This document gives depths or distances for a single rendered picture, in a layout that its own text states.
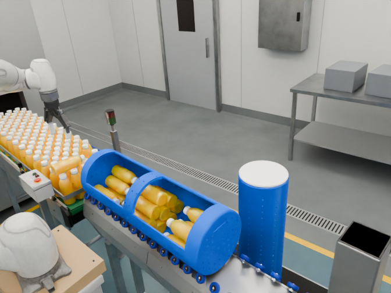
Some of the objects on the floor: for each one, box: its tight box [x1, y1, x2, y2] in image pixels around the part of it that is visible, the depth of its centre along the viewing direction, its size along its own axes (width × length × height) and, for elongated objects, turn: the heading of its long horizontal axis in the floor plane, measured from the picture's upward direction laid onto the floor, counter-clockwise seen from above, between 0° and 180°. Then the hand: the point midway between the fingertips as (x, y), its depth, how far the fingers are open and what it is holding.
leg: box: [104, 240, 127, 293], centre depth 218 cm, size 6×6×63 cm
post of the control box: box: [38, 199, 56, 230], centre depth 213 cm, size 4×4×100 cm
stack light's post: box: [110, 130, 122, 153], centre depth 262 cm, size 4×4×110 cm
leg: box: [129, 259, 145, 293], centre depth 226 cm, size 6×6×63 cm
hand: (60, 134), depth 182 cm, fingers open, 13 cm apart
